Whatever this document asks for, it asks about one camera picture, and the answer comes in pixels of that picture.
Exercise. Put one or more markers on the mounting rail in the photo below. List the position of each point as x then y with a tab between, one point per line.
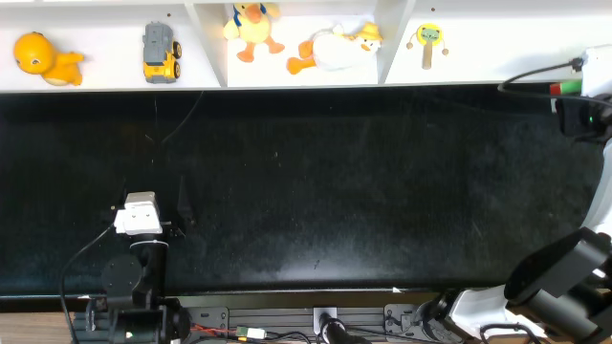
287	320

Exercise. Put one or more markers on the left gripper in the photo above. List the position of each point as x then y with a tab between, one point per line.
173	230

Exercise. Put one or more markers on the yellow rubber duck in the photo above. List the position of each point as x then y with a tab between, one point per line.
36	55

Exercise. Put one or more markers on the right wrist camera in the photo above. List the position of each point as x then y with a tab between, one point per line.
597	67

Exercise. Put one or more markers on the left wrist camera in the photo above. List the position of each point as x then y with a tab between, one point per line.
138	215

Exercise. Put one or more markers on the white shelf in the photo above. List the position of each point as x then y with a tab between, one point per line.
502	52

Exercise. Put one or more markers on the white plush duck with hat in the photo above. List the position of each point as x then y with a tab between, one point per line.
339	50

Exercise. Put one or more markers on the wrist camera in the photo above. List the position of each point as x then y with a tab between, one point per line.
597	67
138	215

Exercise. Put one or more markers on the yellow plush duck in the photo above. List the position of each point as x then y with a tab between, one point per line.
253	28

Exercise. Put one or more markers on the grey and yellow toy truck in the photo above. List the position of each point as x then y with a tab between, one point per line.
160	52

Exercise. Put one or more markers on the yellow cat-face rattle drum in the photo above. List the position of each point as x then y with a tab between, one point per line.
429	36

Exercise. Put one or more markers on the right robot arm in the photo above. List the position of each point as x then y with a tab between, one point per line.
564	272

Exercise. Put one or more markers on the many-coloured puzzle cube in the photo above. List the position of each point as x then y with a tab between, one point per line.
566	88

